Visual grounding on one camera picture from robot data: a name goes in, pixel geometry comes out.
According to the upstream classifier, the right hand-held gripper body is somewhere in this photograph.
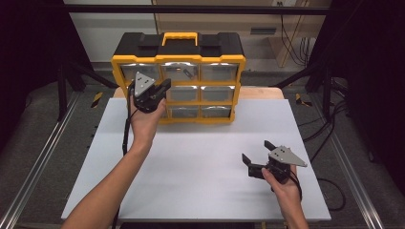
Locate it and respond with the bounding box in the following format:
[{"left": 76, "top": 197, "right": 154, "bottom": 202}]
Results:
[{"left": 247, "top": 145, "right": 309, "bottom": 185}]

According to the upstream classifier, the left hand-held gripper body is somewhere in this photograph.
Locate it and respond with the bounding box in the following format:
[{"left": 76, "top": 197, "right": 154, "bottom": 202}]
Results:
[{"left": 128, "top": 71, "right": 166, "bottom": 115}]

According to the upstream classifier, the yellow black organizer case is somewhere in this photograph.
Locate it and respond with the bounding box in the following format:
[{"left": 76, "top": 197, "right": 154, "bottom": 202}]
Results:
[{"left": 110, "top": 31, "right": 247, "bottom": 125}]

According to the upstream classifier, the person's right hand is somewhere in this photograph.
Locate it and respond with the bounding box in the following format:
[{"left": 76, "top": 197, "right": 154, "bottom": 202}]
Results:
[{"left": 261, "top": 166, "right": 302, "bottom": 208}]

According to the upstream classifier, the person's left hand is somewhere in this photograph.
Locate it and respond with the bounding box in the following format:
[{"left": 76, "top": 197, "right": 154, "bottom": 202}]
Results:
[{"left": 128, "top": 94, "right": 168, "bottom": 155}]

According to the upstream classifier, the light wooden table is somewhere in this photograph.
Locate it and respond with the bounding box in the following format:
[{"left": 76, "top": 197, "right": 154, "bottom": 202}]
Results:
[{"left": 113, "top": 86, "right": 285, "bottom": 100}]

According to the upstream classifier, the set of clear drawers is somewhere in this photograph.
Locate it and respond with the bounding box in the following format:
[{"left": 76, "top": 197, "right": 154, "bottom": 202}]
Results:
[{"left": 119, "top": 61, "right": 240, "bottom": 119}]

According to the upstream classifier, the black metal stand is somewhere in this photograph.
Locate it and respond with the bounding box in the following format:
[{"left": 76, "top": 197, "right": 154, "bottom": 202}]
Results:
[
  {"left": 56, "top": 59, "right": 119, "bottom": 122},
  {"left": 272, "top": 60, "right": 332, "bottom": 121}
]

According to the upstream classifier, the black metal crossbar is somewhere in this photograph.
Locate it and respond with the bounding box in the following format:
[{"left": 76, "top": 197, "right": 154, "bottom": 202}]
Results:
[{"left": 63, "top": 4, "right": 332, "bottom": 15}]

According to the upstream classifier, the light wooden cabinet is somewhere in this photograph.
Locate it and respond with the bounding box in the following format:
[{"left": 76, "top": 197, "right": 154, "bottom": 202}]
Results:
[{"left": 152, "top": 0, "right": 332, "bottom": 69}]

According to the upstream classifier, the black curtain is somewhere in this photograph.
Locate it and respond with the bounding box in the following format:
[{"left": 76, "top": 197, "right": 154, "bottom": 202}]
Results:
[
  {"left": 0, "top": 0, "right": 94, "bottom": 154},
  {"left": 305, "top": 0, "right": 405, "bottom": 192}
]

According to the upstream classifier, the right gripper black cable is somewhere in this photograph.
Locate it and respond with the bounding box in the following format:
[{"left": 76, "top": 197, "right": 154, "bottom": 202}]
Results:
[{"left": 288, "top": 173, "right": 304, "bottom": 202}]

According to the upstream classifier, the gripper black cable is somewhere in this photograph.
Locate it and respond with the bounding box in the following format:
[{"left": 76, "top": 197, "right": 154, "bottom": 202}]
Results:
[
  {"left": 288, "top": 173, "right": 304, "bottom": 202},
  {"left": 111, "top": 89, "right": 139, "bottom": 229}
]

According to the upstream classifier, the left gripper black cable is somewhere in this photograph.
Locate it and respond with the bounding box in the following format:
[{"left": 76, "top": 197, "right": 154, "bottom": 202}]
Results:
[{"left": 111, "top": 89, "right": 139, "bottom": 229}]

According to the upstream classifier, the looped black floor cable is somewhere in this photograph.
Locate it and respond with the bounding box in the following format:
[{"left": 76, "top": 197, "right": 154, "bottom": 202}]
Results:
[{"left": 317, "top": 177, "right": 348, "bottom": 212}]

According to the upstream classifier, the aluminium floor rail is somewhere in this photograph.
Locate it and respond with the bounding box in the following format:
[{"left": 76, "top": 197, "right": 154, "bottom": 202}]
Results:
[
  {"left": 0, "top": 92, "right": 81, "bottom": 229},
  {"left": 309, "top": 94, "right": 387, "bottom": 229}
]

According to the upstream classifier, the black hanging cable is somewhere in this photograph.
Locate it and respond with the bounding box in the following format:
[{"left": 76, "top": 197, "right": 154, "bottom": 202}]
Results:
[{"left": 279, "top": 13, "right": 315, "bottom": 68}]

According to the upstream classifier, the white wall outlet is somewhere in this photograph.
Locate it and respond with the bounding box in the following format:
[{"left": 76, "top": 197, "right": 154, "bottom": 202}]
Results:
[{"left": 271, "top": 0, "right": 298, "bottom": 8}]

